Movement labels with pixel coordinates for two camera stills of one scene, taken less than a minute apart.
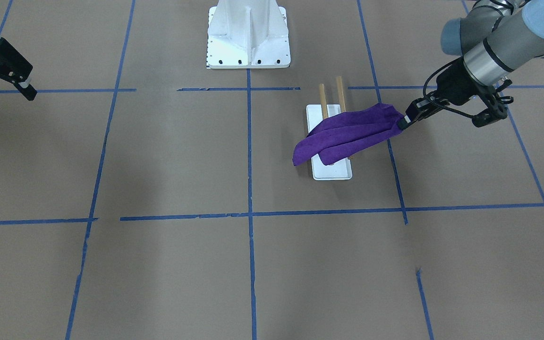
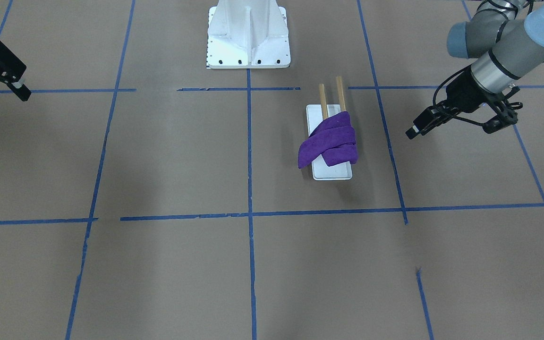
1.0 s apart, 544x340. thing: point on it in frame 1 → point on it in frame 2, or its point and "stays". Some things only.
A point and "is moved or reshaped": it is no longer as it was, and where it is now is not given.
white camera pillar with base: [248, 34] stays
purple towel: [337, 137] is moved or reshaped
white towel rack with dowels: [316, 114] stays
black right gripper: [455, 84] → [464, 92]
